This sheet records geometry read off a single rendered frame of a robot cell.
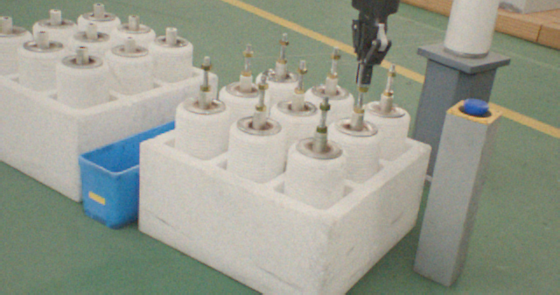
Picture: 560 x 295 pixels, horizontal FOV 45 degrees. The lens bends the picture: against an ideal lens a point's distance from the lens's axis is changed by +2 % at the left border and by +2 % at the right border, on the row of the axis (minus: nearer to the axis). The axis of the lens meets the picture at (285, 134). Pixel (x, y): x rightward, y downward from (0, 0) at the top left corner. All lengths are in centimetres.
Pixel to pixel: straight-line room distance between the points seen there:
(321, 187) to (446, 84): 54
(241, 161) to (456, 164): 35
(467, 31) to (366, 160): 46
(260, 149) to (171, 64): 47
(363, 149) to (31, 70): 69
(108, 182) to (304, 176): 39
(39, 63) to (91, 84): 13
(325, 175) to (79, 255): 46
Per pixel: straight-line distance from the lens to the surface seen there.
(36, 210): 136
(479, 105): 112
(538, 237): 148
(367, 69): 110
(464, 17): 147
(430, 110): 152
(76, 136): 131
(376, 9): 105
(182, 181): 115
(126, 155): 137
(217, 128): 114
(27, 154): 146
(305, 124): 117
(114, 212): 127
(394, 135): 122
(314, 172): 102
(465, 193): 115
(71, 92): 134
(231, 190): 109
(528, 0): 316
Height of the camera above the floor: 69
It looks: 24 degrees down
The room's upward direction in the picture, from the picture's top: 6 degrees clockwise
